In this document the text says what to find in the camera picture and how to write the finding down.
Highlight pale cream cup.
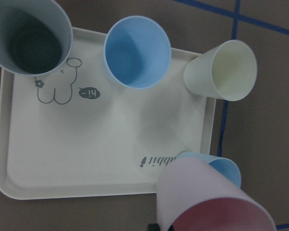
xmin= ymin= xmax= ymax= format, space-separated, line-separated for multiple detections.
xmin=184 ymin=39 xmax=257 ymax=102

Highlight pink plastic cup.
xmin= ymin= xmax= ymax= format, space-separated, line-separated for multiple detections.
xmin=157 ymin=157 xmax=276 ymax=231

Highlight blue cup back left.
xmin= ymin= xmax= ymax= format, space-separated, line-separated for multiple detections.
xmin=176 ymin=152 xmax=241 ymax=188

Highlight blue cup front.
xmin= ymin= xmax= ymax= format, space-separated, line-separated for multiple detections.
xmin=103 ymin=15 xmax=171 ymax=90

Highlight grey plastic cup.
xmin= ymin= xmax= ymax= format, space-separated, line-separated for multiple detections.
xmin=0 ymin=0 xmax=73 ymax=76

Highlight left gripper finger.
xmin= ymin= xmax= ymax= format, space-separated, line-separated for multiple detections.
xmin=146 ymin=219 xmax=159 ymax=231

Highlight blue cup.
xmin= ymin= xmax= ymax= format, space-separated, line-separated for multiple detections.
xmin=176 ymin=152 xmax=241 ymax=188
xmin=103 ymin=15 xmax=171 ymax=90

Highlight white plastic tray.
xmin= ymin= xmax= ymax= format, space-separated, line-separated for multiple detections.
xmin=0 ymin=28 xmax=215 ymax=200

